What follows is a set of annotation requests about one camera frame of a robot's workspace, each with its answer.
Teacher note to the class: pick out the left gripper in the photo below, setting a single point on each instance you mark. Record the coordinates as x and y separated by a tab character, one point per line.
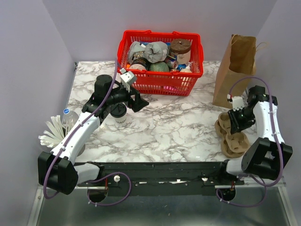
138	103

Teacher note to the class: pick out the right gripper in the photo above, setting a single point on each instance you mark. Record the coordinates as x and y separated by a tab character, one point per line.
236	125

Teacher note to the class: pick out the black coffee cup lid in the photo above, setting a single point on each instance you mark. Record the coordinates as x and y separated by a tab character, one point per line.
118	110

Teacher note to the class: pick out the white paper coffee cup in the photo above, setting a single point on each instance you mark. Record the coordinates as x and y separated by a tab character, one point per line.
121	119

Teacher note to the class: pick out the brown paper bag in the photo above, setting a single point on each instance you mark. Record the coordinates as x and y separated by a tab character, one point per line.
238	62

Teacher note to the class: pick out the cardboard cup carrier tray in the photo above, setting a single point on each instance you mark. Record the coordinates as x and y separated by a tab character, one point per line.
223	126

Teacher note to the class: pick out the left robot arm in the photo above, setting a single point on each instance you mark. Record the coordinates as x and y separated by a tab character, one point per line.
56	169

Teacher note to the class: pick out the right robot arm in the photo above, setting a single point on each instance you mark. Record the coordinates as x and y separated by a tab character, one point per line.
268	155

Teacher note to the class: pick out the red plastic shopping basket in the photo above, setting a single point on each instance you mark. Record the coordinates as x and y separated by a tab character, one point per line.
156	81

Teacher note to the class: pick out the dark lidded jar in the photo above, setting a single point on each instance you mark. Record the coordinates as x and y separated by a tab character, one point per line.
140	63

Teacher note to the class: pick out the green textured ball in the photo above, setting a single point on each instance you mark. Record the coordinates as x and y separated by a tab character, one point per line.
159	67

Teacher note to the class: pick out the red drink can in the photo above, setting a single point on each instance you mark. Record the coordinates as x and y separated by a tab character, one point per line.
171	63

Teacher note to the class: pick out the grey crumpled foil bag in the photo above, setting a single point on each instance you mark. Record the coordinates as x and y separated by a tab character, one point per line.
153	52

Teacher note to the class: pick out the blue snack packet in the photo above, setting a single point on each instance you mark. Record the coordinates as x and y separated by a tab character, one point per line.
182	66

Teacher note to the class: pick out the white pump bottle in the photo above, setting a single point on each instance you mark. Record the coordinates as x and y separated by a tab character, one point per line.
187	69

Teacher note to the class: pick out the brown lidded round tub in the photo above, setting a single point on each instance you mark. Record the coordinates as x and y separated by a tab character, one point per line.
180	49

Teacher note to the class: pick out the clear plastic water bottle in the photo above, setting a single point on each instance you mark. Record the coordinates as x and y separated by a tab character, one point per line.
69	118

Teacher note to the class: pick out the grey straw holder cup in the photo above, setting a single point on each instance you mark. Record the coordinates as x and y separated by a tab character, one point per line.
81	150

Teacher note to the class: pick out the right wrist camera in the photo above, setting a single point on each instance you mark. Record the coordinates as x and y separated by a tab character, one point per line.
236	101

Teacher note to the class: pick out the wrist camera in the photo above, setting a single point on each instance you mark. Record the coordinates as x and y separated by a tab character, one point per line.
236	101
127	79

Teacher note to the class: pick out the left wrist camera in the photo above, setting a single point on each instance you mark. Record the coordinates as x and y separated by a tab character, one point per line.
127	79

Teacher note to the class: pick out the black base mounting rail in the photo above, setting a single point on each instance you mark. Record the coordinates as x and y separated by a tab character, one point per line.
156	178

